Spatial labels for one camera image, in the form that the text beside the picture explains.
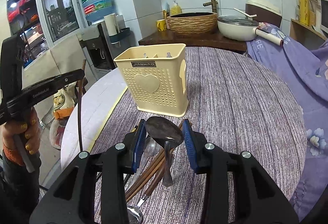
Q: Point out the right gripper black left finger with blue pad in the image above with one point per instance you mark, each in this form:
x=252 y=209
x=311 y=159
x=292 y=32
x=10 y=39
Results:
x=71 y=198

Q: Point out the white pan glass lid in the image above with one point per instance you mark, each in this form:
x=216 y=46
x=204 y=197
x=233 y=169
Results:
x=244 y=28

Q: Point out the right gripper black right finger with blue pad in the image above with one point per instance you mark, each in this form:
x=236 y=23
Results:
x=258 y=199

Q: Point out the grey water dispenser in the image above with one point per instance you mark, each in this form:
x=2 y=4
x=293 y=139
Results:
x=101 y=49

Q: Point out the white brown rice cooker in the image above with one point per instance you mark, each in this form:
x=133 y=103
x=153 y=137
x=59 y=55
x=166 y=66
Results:
x=265 y=12

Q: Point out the yellow soap dispenser bottle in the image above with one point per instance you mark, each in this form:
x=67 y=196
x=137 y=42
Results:
x=175 y=9

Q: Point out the small silver spoon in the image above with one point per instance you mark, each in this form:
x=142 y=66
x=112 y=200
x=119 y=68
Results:
x=151 y=148

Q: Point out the brass faucet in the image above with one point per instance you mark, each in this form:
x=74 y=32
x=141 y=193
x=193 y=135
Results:
x=213 y=4

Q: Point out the brown wooden chopstick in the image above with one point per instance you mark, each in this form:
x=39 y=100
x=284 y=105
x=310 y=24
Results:
x=169 y=136
x=146 y=175

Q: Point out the large dark metal spoon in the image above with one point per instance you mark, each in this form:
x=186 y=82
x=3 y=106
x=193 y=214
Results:
x=168 y=136

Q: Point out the dark wooden counter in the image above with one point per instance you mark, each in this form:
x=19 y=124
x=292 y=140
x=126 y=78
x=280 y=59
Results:
x=211 y=40

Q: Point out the purple floral cloth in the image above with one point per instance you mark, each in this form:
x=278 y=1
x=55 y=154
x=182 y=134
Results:
x=305 y=73

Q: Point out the silver spoon wooden handle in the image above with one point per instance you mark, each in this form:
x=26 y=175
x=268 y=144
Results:
x=134 y=214

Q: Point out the woven pattern basin sink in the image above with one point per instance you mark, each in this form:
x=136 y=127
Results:
x=192 y=24

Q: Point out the snack bag on stool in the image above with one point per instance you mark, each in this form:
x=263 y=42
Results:
x=63 y=102

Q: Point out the cream plastic utensil holder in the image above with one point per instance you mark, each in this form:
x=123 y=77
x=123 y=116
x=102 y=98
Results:
x=156 y=77

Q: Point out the yellow box on shelf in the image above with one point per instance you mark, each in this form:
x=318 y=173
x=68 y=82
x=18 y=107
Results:
x=304 y=12

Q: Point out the left hand yellow nails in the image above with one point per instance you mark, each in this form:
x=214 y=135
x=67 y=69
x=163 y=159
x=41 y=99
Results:
x=30 y=130

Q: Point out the yellow mug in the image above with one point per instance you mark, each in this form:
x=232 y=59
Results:
x=161 y=25

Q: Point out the sliding glass window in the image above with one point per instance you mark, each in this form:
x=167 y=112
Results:
x=42 y=24

